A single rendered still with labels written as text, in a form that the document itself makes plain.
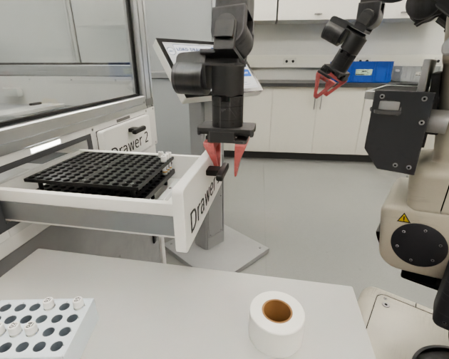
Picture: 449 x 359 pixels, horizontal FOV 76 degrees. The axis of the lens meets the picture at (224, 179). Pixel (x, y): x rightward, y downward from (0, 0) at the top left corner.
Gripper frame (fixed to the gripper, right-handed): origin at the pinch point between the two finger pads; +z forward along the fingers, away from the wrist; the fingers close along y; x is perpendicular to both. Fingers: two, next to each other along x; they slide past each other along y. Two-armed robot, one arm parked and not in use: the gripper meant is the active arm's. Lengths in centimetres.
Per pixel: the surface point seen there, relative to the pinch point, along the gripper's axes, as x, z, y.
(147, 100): -47, -7, 37
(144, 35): -49, -28, 37
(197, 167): 7.7, -3.3, 3.8
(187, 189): 15.6, -2.7, 3.2
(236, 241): -100, 86, 11
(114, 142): -18.6, 1.1, 35.4
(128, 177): 8.0, -0.4, 16.8
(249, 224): -130, 91, 6
